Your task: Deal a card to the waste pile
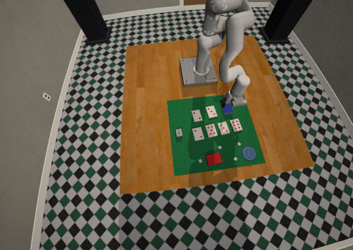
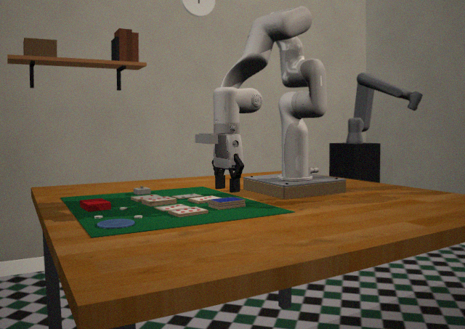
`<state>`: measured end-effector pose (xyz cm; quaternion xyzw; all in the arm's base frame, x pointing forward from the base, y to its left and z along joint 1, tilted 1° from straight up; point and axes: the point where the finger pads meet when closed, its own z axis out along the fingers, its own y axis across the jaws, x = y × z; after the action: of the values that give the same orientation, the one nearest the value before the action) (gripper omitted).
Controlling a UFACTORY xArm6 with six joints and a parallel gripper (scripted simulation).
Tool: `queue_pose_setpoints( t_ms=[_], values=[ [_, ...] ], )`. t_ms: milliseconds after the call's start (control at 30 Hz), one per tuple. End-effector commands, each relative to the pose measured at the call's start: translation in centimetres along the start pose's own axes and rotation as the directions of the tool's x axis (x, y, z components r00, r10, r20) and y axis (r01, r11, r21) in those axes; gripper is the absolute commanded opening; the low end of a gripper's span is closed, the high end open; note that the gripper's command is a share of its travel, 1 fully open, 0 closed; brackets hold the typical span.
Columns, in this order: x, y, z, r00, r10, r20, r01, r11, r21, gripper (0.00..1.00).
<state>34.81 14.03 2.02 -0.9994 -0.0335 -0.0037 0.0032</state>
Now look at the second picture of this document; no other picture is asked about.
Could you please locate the blue flat disc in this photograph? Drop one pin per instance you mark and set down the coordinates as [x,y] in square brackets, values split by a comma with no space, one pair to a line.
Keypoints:
[115,223]

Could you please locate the green card table mat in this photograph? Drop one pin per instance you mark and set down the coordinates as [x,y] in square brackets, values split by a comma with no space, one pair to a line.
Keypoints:
[154,219]

